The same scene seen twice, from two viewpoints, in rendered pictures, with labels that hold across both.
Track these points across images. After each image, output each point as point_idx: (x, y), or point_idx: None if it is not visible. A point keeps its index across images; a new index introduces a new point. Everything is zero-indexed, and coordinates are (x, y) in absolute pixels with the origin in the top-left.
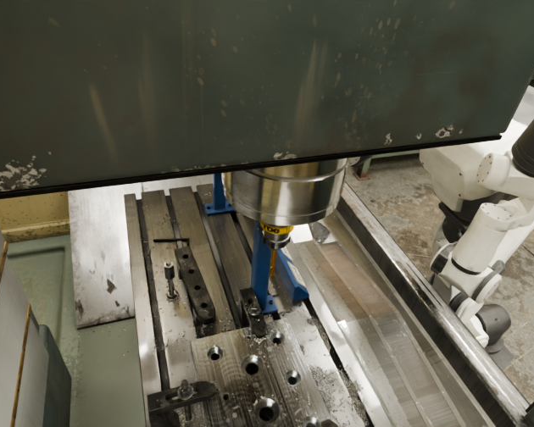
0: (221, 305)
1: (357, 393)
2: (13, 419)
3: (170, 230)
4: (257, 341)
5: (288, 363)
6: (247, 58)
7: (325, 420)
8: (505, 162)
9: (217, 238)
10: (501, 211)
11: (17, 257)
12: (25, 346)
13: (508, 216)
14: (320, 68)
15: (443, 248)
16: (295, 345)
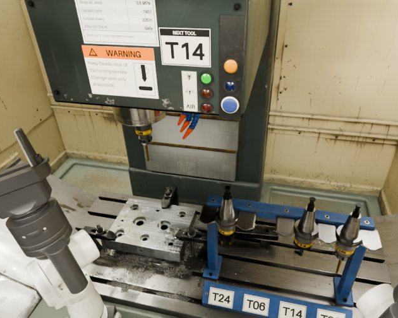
0: (226, 250)
1: (121, 287)
2: (184, 146)
3: (318, 247)
4: (174, 232)
5: (152, 239)
6: None
7: (115, 236)
8: (74, 235)
9: (297, 273)
10: None
11: (367, 216)
12: (214, 149)
13: (63, 286)
14: None
15: (115, 315)
16: (159, 247)
